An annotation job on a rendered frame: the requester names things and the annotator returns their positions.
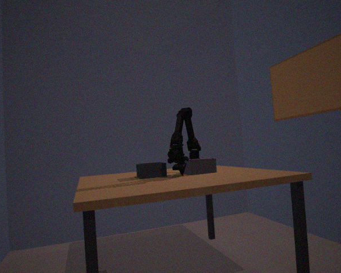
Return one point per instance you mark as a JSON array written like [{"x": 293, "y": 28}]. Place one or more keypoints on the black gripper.
[{"x": 180, "y": 163}]

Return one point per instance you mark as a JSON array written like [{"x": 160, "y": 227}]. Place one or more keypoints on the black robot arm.
[{"x": 184, "y": 114}]

